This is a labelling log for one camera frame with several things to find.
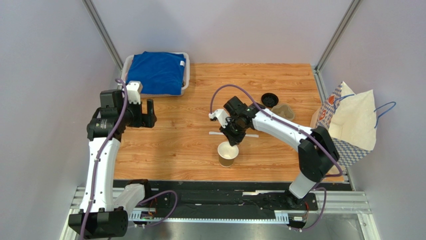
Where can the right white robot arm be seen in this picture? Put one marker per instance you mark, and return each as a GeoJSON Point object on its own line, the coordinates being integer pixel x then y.
{"type": "Point", "coordinates": [317, 153]}

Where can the white plastic basket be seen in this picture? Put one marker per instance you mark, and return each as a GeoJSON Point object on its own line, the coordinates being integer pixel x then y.
{"type": "Point", "coordinates": [186, 73]}

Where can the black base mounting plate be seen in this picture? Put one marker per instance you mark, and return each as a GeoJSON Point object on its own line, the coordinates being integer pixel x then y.
{"type": "Point", "coordinates": [239, 200]}

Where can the brown paper coffee cup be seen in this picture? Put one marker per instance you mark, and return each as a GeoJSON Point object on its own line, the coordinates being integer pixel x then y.
{"type": "Point", "coordinates": [227, 154]}

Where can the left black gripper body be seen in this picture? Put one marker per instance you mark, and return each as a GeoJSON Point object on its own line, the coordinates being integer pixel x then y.
{"type": "Point", "coordinates": [130, 119]}

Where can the grey pulp cup carrier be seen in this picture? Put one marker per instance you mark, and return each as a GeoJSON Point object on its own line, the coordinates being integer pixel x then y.
{"type": "Point", "coordinates": [284, 111]}

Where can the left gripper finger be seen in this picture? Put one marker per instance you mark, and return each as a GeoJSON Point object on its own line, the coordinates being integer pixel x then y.
{"type": "Point", "coordinates": [137, 109]}
{"type": "Point", "coordinates": [149, 118]}

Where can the white wrapped straw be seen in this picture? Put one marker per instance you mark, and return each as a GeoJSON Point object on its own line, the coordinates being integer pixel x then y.
{"type": "Point", "coordinates": [221, 134]}

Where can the blue folded towel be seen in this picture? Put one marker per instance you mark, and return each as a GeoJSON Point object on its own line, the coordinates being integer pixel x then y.
{"type": "Point", "coordinates": [156, 71]}

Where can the blue checkered paper bag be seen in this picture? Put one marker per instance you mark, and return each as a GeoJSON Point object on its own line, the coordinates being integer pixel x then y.
{"type": "Point", "coordinates": [351, 120]}

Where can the black plastic cup lid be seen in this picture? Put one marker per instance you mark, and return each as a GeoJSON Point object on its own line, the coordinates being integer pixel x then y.
{"type": "Point", "coordinates": [269, 99]}

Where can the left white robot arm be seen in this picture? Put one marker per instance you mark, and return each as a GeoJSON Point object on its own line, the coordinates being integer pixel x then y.
{"type": "Point", "coordinates": [100, 214]}

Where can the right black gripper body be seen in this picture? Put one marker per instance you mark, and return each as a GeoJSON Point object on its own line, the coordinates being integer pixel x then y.
{"type": "Point", "coordinates": [232, 132]}

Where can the aluminium rail frame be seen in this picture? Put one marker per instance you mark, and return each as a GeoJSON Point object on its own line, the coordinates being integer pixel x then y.
{"type": "Point", "coordinates": [351, 206]}

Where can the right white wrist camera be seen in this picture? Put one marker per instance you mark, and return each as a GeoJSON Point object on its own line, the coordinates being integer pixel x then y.
{"type": "Point", "coordinates": [219, 115]}

